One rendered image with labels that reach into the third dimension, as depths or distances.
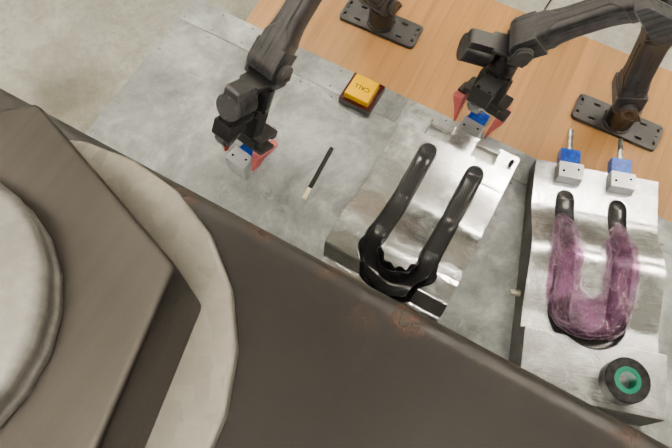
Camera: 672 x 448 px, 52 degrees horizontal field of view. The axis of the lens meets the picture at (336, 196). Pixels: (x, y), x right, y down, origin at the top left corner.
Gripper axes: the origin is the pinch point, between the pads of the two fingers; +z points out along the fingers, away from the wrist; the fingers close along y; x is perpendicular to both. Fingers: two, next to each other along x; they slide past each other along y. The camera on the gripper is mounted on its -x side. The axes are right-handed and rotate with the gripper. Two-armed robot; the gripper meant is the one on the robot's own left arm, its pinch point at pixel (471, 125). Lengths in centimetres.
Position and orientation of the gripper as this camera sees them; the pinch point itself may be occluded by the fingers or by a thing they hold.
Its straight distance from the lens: 155.4
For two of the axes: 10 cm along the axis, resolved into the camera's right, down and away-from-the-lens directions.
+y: 8.2, 5.2, -2.2
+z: -2.9, 7.1, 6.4
